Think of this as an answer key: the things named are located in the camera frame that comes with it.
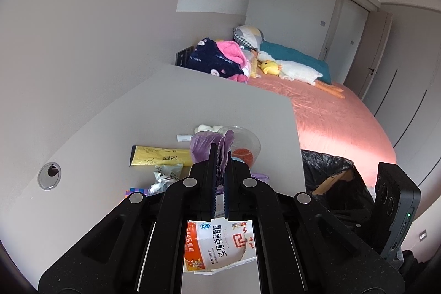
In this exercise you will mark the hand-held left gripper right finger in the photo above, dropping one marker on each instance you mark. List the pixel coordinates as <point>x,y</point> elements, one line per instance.
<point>226,197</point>

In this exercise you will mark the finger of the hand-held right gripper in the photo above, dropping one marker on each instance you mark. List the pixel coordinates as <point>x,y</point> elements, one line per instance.
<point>355,216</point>

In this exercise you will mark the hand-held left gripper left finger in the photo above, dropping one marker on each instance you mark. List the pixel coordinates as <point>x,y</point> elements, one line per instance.
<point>213,197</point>

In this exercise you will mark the cardboard box bin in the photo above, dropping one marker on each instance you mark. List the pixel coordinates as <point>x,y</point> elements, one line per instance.
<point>330,183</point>

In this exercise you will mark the white orange medicine box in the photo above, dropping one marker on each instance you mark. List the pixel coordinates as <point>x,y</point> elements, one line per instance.
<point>213,242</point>

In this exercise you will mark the silver wrapper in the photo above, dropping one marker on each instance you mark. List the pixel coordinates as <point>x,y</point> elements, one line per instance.
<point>165,177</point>

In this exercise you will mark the purple plastic bag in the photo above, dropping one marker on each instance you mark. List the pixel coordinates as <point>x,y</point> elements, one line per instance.
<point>203,146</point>

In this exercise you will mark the clear plastic cup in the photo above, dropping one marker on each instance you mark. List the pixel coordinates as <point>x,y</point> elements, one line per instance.
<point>246,142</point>

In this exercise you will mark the black trash bag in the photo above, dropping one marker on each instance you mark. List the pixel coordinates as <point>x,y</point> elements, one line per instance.
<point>324,163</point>

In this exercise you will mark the white tube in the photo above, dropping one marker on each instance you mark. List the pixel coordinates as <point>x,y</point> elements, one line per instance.
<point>184,137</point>

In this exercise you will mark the yellow packet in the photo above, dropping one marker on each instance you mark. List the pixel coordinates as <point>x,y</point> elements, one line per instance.
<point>158,156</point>

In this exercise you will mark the white tissue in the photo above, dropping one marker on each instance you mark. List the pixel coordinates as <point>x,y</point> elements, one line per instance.
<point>206,127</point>

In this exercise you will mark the orange round object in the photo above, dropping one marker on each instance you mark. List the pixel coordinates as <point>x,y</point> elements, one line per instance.
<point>243,154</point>

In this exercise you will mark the purple toy strip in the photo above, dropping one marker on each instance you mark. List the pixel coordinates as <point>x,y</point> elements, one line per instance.
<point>136,191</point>

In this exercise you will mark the bed with pink sheet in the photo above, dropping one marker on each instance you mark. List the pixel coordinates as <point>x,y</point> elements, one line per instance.
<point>327,121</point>

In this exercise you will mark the white desk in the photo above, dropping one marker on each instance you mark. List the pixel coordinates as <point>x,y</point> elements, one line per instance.
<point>193,97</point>

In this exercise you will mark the yellow dotted pillow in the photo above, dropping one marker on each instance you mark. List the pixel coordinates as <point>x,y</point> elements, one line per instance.
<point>254,68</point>

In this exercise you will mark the yellow duck plush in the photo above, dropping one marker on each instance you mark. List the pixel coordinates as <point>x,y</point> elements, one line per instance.
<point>269,67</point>

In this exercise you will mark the navy and pink clothes pile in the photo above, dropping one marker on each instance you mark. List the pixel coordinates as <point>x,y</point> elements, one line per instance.
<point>206,59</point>

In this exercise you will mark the black socket panel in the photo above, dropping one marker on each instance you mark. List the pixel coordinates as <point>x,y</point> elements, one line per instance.
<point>183,56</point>

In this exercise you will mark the white goose plush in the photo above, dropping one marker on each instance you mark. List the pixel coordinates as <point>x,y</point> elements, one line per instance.
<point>299,72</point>

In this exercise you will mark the white room door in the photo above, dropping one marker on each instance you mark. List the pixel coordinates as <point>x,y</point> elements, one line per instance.
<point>377,53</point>

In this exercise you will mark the pink fleece blanket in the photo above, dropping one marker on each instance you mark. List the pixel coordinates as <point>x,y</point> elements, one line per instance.
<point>231,51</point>

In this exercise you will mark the teal pillow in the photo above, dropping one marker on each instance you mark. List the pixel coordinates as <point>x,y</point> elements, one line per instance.
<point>296,56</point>

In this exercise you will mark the checked patchwork pillow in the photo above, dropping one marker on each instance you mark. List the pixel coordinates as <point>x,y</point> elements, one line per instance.
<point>249,35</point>

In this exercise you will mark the silver desk grommet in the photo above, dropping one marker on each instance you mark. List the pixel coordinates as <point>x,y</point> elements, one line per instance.
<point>50,176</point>

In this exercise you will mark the white wardrobe door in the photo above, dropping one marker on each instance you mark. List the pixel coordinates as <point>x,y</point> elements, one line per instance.
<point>344,35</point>

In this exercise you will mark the white wall socket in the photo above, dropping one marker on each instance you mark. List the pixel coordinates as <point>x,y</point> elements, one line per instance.
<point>423,235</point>

